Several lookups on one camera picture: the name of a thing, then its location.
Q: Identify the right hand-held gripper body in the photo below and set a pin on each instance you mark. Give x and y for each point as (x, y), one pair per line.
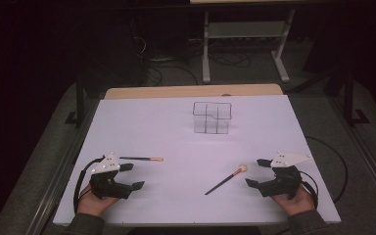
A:
(282, 184)

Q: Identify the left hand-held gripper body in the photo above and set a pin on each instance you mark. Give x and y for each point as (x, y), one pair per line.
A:
(106, 187)

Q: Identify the thin makeup brush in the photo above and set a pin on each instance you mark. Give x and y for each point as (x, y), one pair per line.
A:
(140, 159)

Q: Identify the fluffy makeup brush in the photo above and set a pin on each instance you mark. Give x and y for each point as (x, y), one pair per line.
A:
(225, 181)

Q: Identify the clear plastic organizer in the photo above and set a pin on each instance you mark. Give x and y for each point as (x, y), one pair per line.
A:
(212, 122)

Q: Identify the person's left hand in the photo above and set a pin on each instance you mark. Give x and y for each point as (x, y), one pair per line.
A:
(93, 204)

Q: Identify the person's right hand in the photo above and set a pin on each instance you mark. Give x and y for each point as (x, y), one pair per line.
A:
(297, 204)

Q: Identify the white board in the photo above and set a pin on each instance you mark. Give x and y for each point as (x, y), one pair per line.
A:
(182, 147)

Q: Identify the black metal stand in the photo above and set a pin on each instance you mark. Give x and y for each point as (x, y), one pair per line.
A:
(349, 101)
(80, 104)

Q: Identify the wooden table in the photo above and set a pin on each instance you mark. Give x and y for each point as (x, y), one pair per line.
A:
(176, 91)

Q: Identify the aluminium rail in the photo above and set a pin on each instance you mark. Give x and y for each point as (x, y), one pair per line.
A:
(372, 166)
(55, 192)

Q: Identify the white metal desk frame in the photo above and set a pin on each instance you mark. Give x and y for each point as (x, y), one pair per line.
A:
(246, 30)

